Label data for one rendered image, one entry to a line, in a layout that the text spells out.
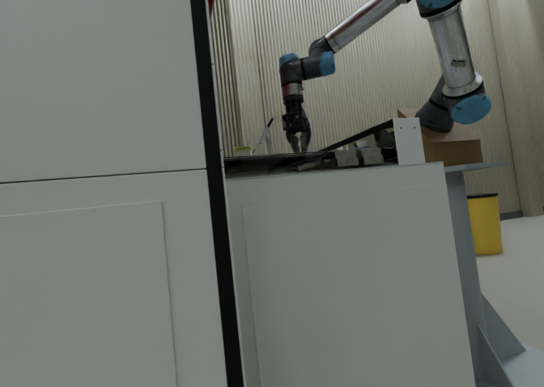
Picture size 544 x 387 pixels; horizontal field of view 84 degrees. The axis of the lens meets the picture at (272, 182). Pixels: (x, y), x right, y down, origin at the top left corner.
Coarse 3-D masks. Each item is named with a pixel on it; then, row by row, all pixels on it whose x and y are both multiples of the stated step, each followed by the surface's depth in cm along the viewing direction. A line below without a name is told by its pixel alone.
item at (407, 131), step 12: (396, 120) 86; (408, 120) 87; (360, 132) 101; (396, 132) 86; (408, 132) 87; (420, 132) 88; (396, 144) 85; (408, 144) 86; (420, 144) 88; (408, 156) 86; (420, 156) 87
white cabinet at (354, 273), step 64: (256, 192) 66; (320, 192) 70; (384, 192) 75; (256, 256) 64; (320, 256) 68; (384, 256) 73; (448, 256) 80; (256, 320) 63; (320, 320) 67; (384, 320) 72; (448, 320) 78; (256, 384) 62; (320, 384) 66; (384, 384) 70; (448, 384) 76
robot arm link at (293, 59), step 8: (288, 56) 104; (296, 56) 105; (280, 64) 106; (288, 64) 104; (296, 64) 103; (280, 72) 106; (288, 72) 103; (296, 72) 103; (288, 80) 103; (296, 80) 103
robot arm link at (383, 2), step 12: (372, 0) 98; (384, 0) 97; (396, 0) 96; (408, 0) 96; (360, 12) 101; (372, 12) 99; (384, 12) 99; (348, 24) 103; (360, 24) 102; (372, 24) 103; (324, 36) 109; (336, 36) 106; (348, 36) 105; (312, 48) 109; (324, 48) 107; (336, 48) 108
